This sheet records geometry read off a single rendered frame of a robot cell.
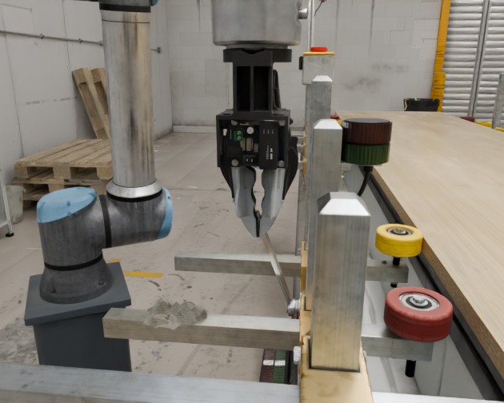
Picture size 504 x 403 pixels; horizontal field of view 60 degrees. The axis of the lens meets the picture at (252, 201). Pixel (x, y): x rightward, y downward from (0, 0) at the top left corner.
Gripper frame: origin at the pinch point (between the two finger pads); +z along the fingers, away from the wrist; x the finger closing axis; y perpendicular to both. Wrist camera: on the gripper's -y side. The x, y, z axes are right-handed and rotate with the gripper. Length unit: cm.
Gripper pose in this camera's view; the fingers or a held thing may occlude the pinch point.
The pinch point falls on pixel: (258, 225)
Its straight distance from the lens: 52.9
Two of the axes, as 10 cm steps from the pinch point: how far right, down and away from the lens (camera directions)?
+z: 0.0, 9.6, 3.0
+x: 9.9, 0.3, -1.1
